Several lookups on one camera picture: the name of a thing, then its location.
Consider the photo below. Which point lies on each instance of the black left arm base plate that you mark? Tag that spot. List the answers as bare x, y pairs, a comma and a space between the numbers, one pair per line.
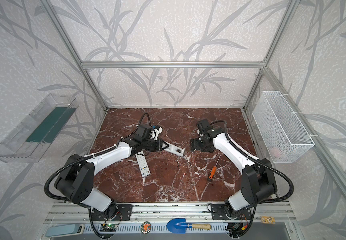
121, 212

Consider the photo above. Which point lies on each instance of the white remote control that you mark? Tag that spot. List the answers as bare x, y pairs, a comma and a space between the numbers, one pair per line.
175, 150

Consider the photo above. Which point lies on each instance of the small round orange gadget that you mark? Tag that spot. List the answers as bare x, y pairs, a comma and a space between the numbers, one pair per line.
146, 227

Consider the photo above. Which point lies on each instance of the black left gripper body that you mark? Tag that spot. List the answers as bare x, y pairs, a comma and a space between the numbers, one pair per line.
156, 144

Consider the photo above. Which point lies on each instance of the small tan circuit board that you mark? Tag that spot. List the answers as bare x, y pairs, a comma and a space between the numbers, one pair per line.
267, 220

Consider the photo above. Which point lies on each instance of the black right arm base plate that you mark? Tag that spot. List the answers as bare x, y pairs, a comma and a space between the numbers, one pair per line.
219, 212

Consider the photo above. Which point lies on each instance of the white remote with coloured buttons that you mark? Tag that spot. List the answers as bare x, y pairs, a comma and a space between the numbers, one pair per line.
143, 165

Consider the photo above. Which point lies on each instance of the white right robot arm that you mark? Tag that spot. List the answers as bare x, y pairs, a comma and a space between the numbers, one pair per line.
258, 175

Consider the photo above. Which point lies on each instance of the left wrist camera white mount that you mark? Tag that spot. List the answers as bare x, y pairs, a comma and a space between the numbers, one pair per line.
156, 130

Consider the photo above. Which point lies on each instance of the white wire mesh basket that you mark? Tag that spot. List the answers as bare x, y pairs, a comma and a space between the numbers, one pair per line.
280, 126

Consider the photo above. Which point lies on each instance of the clear plastic wall bin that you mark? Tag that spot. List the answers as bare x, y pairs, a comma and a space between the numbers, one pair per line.
28, 142

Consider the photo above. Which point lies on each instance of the grey flat device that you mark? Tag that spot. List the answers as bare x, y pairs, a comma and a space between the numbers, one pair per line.
64, 230

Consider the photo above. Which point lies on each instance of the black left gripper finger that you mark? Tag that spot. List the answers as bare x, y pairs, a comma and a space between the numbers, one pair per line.
159, 149
164, 144

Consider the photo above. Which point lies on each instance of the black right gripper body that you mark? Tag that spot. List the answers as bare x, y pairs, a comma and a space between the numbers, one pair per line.
202, 145

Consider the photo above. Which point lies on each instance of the pink object in basket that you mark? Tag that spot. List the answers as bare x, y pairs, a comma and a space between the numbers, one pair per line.
276, 153

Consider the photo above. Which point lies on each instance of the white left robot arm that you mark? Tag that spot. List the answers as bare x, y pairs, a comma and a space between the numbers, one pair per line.
74, 182

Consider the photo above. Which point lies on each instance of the blue trowel wooden handle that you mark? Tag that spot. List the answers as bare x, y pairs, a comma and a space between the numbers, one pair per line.
179, 226

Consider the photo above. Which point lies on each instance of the orange handled screwdriver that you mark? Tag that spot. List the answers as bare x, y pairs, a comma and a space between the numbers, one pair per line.
213, 171

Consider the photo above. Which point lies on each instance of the green led circuit board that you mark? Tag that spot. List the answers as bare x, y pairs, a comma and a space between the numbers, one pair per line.
108, 227

